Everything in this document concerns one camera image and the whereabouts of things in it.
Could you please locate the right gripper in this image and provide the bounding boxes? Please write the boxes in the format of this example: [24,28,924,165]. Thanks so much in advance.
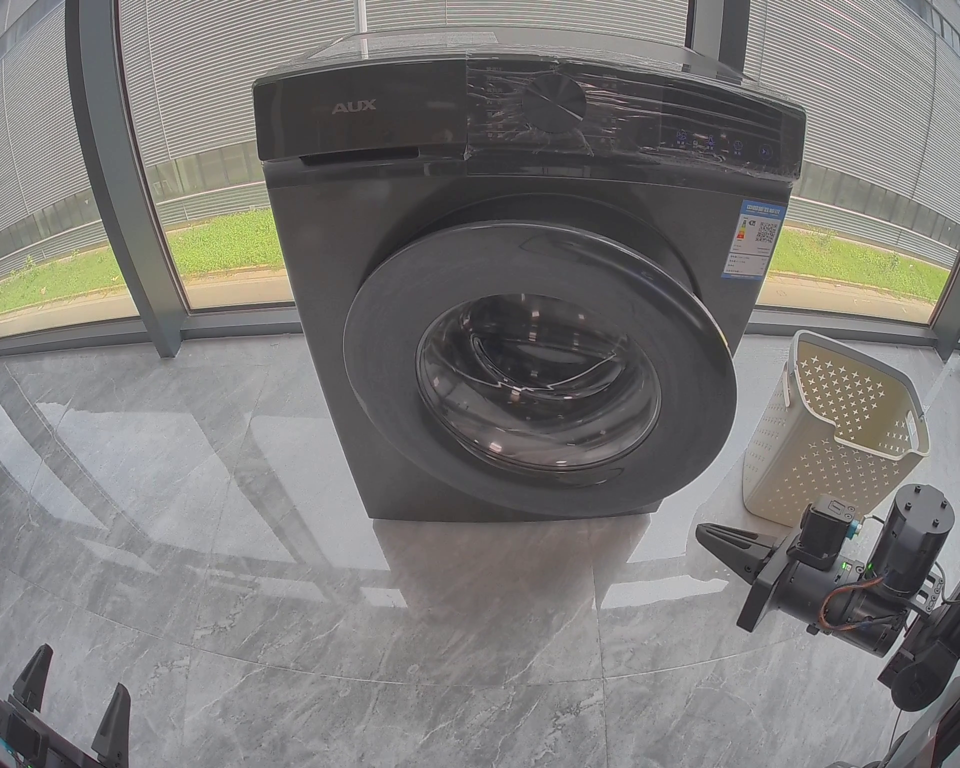
[695,523,843,636]

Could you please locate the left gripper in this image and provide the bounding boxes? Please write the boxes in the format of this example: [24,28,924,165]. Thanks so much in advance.
[0,644,133,768]

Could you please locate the cream laundry basket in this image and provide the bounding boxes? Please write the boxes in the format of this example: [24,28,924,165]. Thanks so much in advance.
[741,329,932,527]

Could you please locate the washing machine door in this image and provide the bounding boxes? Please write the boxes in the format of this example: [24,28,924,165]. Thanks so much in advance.
[342,223,744,519]

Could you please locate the grey washing machine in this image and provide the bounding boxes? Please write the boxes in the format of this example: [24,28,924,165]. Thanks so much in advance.
[252,30,808,521]

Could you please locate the window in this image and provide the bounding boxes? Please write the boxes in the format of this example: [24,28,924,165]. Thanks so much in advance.
[0,0,960,360]

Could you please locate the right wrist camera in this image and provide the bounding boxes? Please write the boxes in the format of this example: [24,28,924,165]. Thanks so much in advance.
[793,495,858,573]

